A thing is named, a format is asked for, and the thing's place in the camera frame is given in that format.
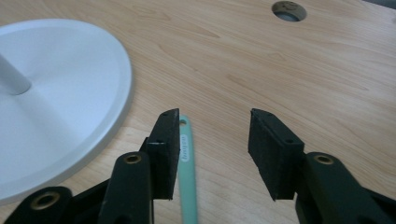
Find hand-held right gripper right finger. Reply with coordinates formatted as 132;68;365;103
247;107;305;202

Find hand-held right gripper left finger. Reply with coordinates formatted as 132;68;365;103
138;107;181;201

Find mint green plastic handle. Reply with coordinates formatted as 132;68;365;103
177;114;199;224

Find white round lamp base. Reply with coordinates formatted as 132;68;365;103
0;18;134;206

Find round desk cable grommet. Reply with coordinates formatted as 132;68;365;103
271;0;308;23

